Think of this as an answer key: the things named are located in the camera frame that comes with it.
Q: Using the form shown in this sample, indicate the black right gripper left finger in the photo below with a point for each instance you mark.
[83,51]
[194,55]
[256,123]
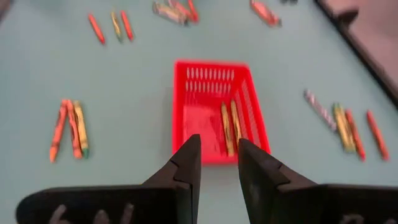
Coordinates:
[109,202]

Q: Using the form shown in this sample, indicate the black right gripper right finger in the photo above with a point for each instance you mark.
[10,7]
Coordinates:
[311,205]

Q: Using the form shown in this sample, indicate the orange crayon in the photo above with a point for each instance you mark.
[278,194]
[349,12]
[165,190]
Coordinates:
[73,130]
[58,132]

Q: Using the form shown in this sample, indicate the red crayon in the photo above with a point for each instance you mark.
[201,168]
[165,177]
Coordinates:
[193,12]
[355,134]
[377,135]
[265,13]
[127,25]

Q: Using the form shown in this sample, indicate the red crayon tip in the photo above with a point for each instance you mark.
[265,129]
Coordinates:
[96,29]

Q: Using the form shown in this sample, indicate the pink crayon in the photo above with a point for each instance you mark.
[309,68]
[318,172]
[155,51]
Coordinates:
[320,109]

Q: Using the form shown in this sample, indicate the red plastic basket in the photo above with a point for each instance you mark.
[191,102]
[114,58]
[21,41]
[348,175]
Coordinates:
[199,102]

